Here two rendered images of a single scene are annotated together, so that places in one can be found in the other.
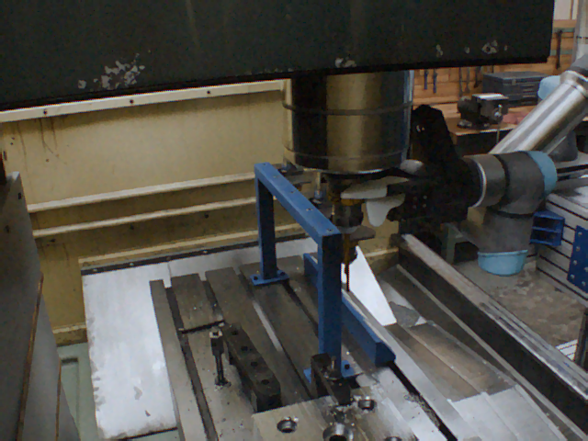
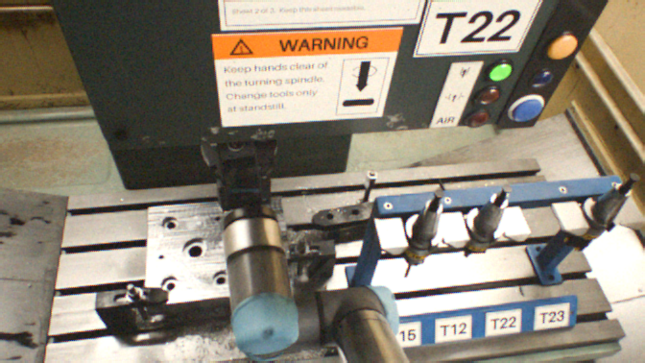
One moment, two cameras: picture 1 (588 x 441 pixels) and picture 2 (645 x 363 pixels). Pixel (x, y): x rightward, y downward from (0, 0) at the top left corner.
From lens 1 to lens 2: 1.08 m
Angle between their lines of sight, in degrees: 73
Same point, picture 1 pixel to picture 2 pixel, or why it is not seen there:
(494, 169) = (230, 241)
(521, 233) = not seen: hidden behind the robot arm
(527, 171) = (232, 290)
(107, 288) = (553, 137)
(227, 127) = not seen: outside the picture
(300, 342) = (416, 273)
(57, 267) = (562, 87)
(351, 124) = not seen: hidden behind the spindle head
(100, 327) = (503, 144)
